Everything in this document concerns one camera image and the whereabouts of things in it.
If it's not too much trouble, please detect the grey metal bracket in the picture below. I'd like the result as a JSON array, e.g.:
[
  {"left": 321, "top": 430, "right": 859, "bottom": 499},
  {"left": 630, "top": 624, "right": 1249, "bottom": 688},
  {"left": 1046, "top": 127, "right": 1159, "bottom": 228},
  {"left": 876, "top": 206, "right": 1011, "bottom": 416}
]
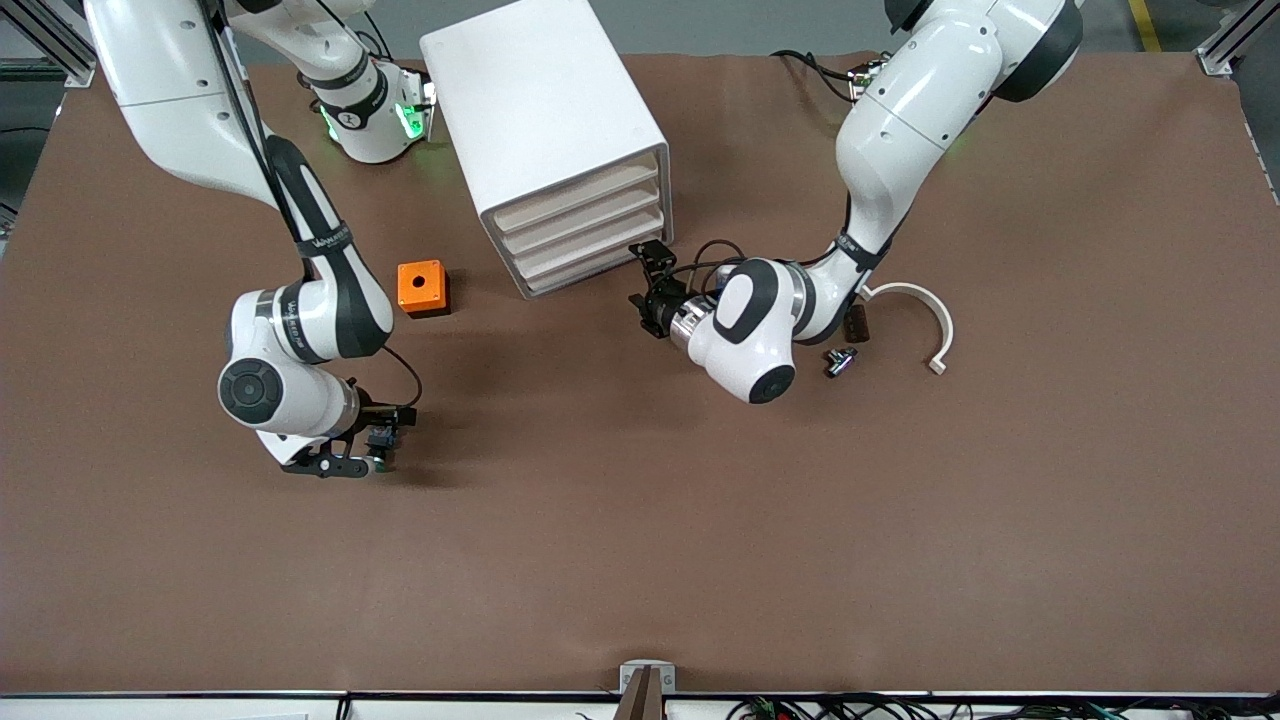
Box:
[{"left": 619, "top": 660, "right": 677, "bottom": 696}]

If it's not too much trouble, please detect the white table edge rail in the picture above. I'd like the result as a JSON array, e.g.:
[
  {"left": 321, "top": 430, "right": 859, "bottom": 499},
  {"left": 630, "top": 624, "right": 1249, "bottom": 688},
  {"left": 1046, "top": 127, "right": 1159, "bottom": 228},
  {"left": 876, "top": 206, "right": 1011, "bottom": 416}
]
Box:
[{"left": 0, "top": 690, "right": 1280, "bottom": 720}]

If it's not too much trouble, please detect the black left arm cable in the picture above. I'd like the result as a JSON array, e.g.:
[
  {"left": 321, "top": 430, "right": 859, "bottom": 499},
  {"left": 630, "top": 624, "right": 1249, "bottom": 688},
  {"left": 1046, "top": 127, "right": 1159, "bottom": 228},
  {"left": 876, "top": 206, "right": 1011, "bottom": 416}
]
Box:
[{"left": 680, "top": 238, "right": 749, "bottom": 301}]

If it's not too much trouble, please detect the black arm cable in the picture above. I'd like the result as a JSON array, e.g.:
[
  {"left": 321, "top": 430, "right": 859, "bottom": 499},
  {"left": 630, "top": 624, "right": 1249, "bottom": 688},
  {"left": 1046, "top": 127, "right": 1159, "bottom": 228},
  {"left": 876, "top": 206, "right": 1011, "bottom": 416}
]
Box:
[
  {"left": 680, "top": 238, "right": 749, "bottom": 301},
  {"left": 200, "top": 0, "right": 423, "bottom": 411}
]

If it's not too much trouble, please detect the orange box with hole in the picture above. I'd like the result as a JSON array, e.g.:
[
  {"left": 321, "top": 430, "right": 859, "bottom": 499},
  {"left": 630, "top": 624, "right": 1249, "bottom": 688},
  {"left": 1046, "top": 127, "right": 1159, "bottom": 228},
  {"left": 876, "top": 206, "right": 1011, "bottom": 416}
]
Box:
[{"left": 396, "top": 259, "right": 451, "bottom": 320}]

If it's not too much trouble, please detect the brown table mat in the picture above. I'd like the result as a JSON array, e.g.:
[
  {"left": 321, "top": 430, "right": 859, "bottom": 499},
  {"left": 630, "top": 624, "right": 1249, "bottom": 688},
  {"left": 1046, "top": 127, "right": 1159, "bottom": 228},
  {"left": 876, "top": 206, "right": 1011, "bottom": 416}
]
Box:
[{"left": 0, "top": 50, "right": 1280, "bottom": 696}]

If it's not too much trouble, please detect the aluminium frame extrusion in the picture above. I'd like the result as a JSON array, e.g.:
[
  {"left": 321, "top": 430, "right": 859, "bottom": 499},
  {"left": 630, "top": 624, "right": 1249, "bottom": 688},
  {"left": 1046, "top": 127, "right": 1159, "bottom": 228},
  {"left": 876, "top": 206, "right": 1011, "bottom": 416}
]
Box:
[
  {"left": 1197, "top": 0, "right": 1280, "bottom": 76},
  {"left": 0, "top": 0, "right": 96, "bottom": 89}
]

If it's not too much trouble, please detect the black cable bundle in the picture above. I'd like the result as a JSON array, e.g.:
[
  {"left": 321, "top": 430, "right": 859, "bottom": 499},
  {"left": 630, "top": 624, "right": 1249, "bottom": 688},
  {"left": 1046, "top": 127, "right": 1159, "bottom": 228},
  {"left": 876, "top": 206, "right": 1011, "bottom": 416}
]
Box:
[{"left": 725, "top": 693, "right": 1280, "bottom": 720}]

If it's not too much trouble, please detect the white curved plastic arc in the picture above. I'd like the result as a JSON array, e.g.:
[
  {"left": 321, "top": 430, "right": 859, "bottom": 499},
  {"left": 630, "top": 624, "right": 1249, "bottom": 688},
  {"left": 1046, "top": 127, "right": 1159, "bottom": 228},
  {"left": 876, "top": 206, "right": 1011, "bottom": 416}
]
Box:
[{"left": 860, "top": 282, "right": 956, "bottom": 376}]

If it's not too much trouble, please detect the black base power cable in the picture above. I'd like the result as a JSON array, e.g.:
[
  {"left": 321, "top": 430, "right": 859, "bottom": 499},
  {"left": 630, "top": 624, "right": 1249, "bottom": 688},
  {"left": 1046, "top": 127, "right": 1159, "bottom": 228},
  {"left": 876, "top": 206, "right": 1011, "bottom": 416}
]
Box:
[{"left": 770, "top": 48, "right": 863, "bottom": 101}]

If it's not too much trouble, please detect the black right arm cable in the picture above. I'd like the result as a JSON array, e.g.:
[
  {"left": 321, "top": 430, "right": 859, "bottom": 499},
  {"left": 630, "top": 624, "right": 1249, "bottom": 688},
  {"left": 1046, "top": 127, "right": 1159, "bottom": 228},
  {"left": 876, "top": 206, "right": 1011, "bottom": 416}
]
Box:
[{"left": 200, "top": 0, "right": 423, "bottom": 411}]

